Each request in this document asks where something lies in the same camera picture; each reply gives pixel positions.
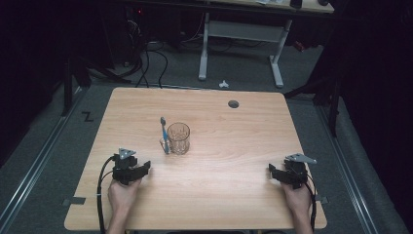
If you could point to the person's right hand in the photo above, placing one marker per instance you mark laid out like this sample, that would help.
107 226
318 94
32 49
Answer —
297 200

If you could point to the dark computer tower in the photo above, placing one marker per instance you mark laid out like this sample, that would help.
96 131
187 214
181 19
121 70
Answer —
134 29

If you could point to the grey table grommet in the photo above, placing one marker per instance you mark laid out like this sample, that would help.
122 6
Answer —
233 104

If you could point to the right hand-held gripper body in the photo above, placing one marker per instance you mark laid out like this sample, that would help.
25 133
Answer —
297 170

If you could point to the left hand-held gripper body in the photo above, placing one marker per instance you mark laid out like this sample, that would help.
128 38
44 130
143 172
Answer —
125 169

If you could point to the metal floor rail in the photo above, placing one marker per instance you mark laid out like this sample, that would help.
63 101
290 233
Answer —
349 175
35 162

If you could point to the grey tape strip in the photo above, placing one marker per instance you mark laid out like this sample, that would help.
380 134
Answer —
74 201
322 199

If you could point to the blue toothbrush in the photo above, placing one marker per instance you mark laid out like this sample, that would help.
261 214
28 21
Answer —
165 136

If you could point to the black metal stand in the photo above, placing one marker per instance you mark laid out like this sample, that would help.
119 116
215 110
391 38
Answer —
67 87
334 107

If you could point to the person's left hand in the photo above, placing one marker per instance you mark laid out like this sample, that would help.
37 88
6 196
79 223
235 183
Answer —
123 196

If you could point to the clear glass mug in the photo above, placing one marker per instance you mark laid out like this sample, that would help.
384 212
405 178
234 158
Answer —
178 139

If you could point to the small white floor object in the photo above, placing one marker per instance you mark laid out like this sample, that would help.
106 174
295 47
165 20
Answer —
223 84

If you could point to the white-legged wooden desk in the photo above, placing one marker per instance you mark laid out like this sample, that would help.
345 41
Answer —
243 31

